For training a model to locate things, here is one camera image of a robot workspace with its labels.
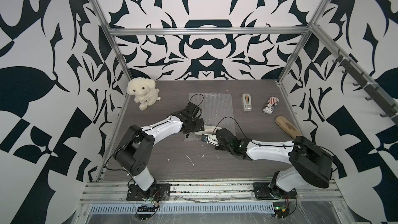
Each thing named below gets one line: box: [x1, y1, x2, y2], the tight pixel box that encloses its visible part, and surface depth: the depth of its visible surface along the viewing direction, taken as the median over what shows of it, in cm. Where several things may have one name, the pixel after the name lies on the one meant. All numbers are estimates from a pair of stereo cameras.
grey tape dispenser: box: [241, 92, 252, 112], surface depth 107 cm
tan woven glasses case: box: [275, 115, 302, 139], surface depth 96 cm
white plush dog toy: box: [126, 77, 162, 111], surface depth 95 cm
